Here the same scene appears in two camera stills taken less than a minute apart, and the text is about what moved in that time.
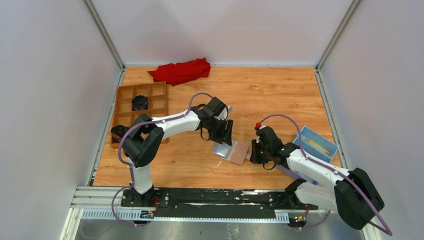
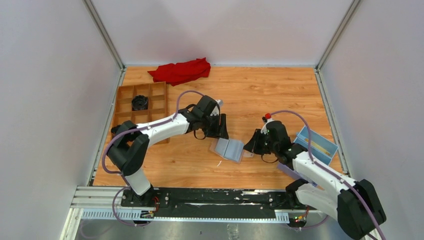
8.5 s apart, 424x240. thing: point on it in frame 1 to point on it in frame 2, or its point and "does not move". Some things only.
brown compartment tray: [124, 114] does not move
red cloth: [176, 74] does not move
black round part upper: [139, 102] does not move
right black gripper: [255, 157] to [253, 145]
